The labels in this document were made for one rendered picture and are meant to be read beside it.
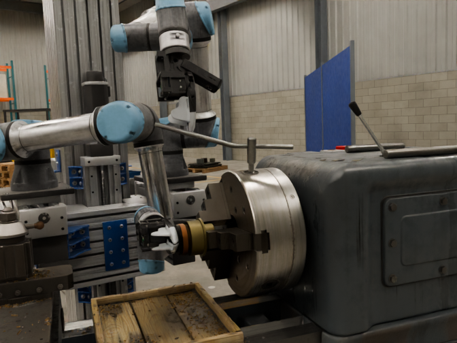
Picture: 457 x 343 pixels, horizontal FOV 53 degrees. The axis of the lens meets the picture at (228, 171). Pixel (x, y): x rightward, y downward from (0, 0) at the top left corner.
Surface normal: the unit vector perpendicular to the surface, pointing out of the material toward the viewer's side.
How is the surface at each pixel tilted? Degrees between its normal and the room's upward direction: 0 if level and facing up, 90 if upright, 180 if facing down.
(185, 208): 90
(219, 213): 56
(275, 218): 68
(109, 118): 89
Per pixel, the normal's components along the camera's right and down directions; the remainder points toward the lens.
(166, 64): 0.32, -0.20
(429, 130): -0.80, 0.09
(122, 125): -0.09, 0.09
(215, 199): 0.25, -0.49
